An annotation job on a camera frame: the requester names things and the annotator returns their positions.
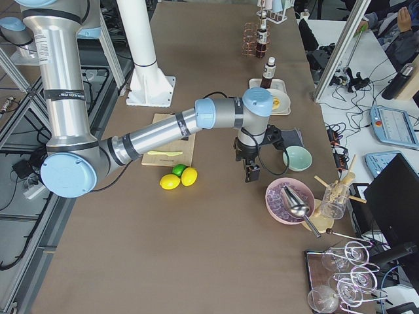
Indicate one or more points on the black glass tray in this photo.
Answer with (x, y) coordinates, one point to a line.
(316, 272)

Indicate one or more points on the tea bottle dark red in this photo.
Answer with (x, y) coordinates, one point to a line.
(268, 73)

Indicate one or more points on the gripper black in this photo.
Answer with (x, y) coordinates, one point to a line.
(246, 152)

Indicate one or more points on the grey folded cloth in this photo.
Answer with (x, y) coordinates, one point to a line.
(292, 138)

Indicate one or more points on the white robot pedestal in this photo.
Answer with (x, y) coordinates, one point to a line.
(149, 86)

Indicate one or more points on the yellow lemon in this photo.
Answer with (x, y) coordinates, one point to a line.
(189, 176)
(169, 181)

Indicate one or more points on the white serving tray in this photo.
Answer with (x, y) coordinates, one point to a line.
(278, 84)

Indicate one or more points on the glass jar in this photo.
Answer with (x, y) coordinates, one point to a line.
(334, 201)

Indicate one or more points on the green lime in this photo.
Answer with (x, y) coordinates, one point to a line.
(179, 169)

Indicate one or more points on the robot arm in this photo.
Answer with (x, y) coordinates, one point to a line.
(173, 65)
(14, 31)

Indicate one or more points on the white wire cup rack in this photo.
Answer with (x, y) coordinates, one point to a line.
(274, 11)

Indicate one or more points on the tea bottle in rack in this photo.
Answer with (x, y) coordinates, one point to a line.
(261, 41)

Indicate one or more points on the metal ice scoop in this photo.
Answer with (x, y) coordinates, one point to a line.
(297, 208)

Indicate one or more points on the aluminium frame post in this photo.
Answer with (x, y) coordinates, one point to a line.
(342, 44)

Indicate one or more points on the black thermos bottle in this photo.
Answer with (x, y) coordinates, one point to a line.
(401, 78)

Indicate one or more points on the yellow plastic knife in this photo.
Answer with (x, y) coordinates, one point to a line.
(164, 153)

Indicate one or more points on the mint green bowl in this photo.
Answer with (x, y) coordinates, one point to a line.
(297, 158)

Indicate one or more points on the teach pendant tablet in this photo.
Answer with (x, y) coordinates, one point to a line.
(377, 161)
(393, 126)

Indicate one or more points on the pink bowl with ice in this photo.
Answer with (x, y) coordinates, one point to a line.
(275, 204)

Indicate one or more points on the white plate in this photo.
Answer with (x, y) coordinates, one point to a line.
(285, 102)

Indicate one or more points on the copper wire bottle rack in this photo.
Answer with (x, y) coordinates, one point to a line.
(249, 39)

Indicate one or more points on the wine glass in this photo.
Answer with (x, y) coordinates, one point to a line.
(352, 296)
(360, 276)
(343, 258)
(323, 299)

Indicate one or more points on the black monitor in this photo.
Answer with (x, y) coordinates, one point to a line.
(392, 198)

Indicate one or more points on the ring pastry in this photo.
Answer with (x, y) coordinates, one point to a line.
(276, 104)

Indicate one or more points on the wooden cup tree stand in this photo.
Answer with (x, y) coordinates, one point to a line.
(347, 180)

